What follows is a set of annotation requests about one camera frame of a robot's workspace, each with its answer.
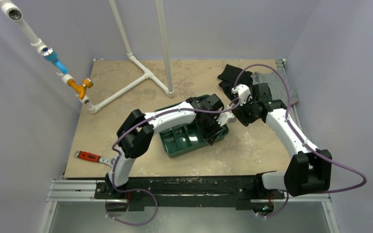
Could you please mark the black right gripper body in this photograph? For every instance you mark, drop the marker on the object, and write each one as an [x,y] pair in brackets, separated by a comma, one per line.
[244,113]

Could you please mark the white PVC pipe frame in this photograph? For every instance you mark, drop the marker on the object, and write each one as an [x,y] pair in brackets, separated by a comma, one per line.
[167,88]

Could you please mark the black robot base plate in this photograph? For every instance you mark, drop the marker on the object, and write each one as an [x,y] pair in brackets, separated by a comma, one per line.
[239,192]

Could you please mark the green divided organizer tray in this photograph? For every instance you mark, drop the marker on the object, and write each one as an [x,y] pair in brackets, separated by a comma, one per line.
[178,131]

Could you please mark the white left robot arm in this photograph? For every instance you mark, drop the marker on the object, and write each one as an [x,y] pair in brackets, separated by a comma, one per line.
[134,139]

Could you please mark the black striped underwear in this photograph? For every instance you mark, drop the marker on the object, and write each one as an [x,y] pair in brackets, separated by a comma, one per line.
[229,76]

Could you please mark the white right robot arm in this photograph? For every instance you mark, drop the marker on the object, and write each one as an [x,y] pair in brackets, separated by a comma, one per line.
[309,170]

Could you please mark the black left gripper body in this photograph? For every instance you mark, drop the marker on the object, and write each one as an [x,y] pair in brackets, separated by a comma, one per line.
[210,126]

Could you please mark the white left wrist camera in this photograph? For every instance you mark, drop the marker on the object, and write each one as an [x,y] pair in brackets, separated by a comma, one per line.
[225,118]

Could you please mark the adjustable wrench red handle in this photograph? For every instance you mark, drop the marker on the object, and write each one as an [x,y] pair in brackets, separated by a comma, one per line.
[93,158]

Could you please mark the grey striped underwear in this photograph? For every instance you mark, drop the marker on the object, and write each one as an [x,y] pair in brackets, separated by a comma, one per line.
[276,86]

